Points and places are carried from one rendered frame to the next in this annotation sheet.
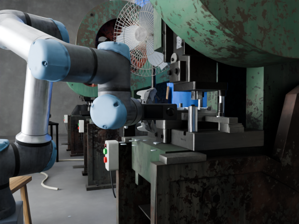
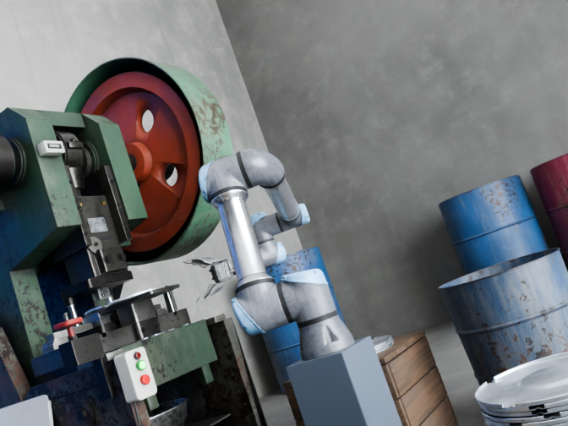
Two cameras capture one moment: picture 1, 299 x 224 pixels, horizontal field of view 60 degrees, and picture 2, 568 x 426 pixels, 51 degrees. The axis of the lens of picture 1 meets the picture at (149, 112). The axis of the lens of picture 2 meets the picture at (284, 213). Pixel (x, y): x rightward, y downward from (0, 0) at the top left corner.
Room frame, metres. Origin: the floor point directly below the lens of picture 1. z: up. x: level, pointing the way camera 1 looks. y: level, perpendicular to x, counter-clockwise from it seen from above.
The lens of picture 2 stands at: (1.85, 1.83, 0.63)
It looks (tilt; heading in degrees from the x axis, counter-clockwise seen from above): 7 degrees up; 232
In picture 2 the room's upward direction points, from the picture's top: 19 degrees counter-clockwise
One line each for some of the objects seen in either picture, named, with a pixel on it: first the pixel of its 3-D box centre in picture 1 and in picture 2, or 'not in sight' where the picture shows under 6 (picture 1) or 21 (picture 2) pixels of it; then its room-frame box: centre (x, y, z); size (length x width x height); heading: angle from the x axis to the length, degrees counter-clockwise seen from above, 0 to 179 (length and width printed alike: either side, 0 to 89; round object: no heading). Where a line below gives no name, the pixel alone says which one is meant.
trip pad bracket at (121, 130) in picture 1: (127, 140); (87, 368); (1.33, 0.11, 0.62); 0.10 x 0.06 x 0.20; 20
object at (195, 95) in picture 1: (195, 95); (102, 293); (1.11, -0.20, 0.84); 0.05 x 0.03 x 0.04; 20
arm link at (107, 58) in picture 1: (108, 67); (264, 227); (0.59, 0.09, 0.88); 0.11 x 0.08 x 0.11; 137
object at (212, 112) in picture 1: (196, 114); (108, 317); (1.11, -0.20, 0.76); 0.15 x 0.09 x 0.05; 20
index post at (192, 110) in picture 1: (192, 118); (169, 298); (0.91, -0.15, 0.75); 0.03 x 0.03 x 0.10; 20
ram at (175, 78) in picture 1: (189, 48); (92, 236); (1.10, -0.17, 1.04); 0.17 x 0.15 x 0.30; 110
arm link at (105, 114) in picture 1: (114, 110); (269, 254); (0.60, 0.08, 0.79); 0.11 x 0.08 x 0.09; 163
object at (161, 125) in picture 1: (160, 125); (145, 315); (1.06, -0.05, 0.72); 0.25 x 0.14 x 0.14; 110
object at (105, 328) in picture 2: (199, 123); (110, 328); (1.12, -0.21, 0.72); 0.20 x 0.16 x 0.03; 20
